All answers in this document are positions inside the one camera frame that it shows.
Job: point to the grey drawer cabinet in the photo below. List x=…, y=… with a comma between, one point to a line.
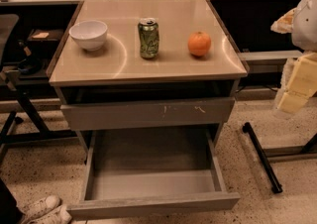
x=146, y=63

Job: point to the orange fruit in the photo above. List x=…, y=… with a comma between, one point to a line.
x=199, y=43

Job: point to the grey drawer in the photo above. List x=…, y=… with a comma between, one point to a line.
x=142, y=114
x=152, y=171

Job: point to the white sneaker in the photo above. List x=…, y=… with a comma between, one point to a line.
x=39, y=208
x=57, y=216

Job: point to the white sneaker upper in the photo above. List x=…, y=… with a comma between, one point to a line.
x=39, y=208

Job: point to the white ceramic bowl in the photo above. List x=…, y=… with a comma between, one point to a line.
x=89, y=35

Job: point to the black floor bar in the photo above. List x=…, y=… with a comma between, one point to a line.
x=276, y=187

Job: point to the white sneaker lower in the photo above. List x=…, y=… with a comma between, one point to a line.
x=57, y=216

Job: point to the green soda can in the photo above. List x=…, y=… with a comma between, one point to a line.
x=148, y=29

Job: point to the grey top drawer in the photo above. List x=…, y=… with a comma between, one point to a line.
x=142, y=114

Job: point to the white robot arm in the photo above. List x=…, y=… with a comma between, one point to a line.
x=301, y=23

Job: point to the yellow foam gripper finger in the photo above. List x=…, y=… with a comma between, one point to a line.
x=298, y=83

